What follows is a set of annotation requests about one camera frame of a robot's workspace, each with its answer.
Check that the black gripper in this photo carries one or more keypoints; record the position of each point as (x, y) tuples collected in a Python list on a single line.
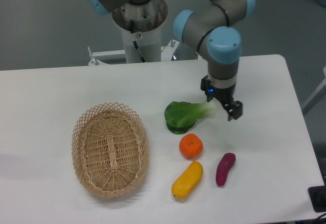
[(233, 108)]

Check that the green bok choy vegetable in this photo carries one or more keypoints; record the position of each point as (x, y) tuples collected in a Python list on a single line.
[(181, 116)]

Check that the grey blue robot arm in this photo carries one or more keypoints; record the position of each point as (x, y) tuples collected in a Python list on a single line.
[(210, 34)]

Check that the orange tangerine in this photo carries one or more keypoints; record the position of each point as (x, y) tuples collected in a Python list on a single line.
[(191, 146)]

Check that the purple sweet potato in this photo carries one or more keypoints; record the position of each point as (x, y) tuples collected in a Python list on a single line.
[(223, 168)]

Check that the yellow mango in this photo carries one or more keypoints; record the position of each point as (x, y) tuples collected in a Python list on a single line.
[(186, 183)]

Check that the white table leg right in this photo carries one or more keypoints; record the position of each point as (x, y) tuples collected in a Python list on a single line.
[(314, 97)]

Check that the woven wicker basket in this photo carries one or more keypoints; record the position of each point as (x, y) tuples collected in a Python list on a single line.
[(110, 150)]

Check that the black power socket box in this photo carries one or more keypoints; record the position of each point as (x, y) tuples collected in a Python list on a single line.
[(317, 197)]

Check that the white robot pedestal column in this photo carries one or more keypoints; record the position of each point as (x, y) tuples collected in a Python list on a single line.
[(140, 27)]

